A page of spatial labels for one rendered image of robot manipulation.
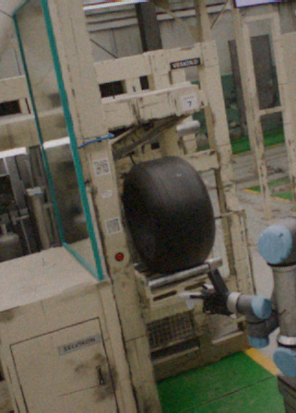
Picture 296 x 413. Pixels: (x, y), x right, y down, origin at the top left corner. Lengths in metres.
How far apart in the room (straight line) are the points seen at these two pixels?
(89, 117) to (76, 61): 0.26
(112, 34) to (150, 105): 9.24
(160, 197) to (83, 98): 0.58
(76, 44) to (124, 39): 9.69
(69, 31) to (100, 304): 1.29
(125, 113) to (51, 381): 1.53
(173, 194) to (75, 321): 0.97
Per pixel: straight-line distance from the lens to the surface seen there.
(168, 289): 2.92
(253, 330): 2.18
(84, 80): 2.76
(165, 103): 3.17
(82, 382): 2.11
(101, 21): 12.33
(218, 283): 2.22
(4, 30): 2.99
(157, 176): 2.80
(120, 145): 3.23
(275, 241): 1.93
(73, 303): 2.00
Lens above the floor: 1.94
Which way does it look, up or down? 14 degrees down
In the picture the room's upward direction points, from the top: 10 degrees counter-clockwise
